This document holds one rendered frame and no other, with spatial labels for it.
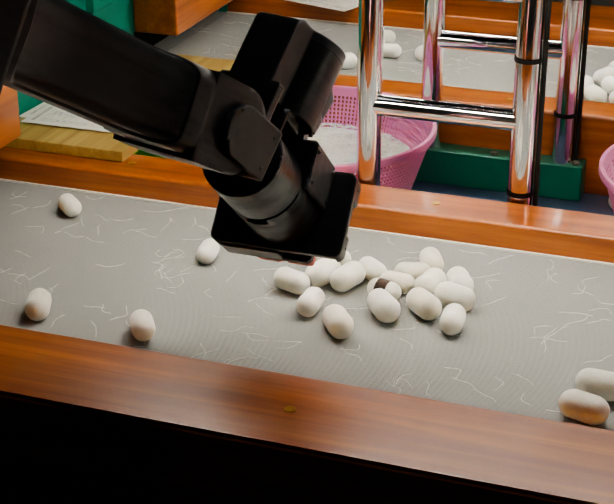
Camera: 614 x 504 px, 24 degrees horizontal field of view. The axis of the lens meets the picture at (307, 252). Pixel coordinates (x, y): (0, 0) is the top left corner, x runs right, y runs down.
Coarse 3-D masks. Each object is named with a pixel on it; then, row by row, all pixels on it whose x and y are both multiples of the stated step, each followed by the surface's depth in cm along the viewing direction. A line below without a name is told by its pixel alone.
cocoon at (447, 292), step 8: (440, 288) 121; (448, 288) 121; (456, 288) 120; (464, 288) 120; (440, 296) 121; (448, 296) 120; (456, 296) 120; (464, 296) 120; (472, 296) 120; (448, 304) 121; (464, 304) 120; (472, 304) 120
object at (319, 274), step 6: (324, 258) 126; (318, 264) 125; (324, 264) 125; (330, 264) 125; (336, 264) 125; (306, 270) 125; (312, 270) 124; (318, 270) 124; (324, 270) 124; (330, 270) 125; (312, 276) 124; (318, 276) 124; (324, 276) 124; (312, 282) 124; (318, 282) 124; (324, 282) 124
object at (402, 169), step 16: (336, 96) 167; (352, 96) 166; (336, 112) 167; (352, 112) 166; (384, 128) 164; (400, 128) 163; (416, 128) 160; (432, 128) 154; (416, 144) 159; (384, 160) 145; (400, 160) 147; (416, 160) 150; (384, 176) 147; (400, 176) 149
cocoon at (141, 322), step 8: (136, 312) 117; (144, 312) 117; (136, 320) 116; (144, 320) 116; (152, 320) 116; (136, 328) 115; (144, 328) 115; (152, 328) 116; (136, 336) 116; (144, 336) 115; (152, 336) 116
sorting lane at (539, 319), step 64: (0, 192) 145; (64, 192) 145; (0, 256) 131; (64, 256) 131; (128, 256) 131; (192, 256) 131; (384, 256) 131; (448, 256) 131; (512, 256) 131; (0, 320) 120; (64, 320) 120; (128, 320) 120; (192, 320) 120; (256, 320) 120; (320, 320) 120; (512, 320) 120; (576, 320) 120; (384, 384) 110; (448, 384) 110; (512, 384) 110
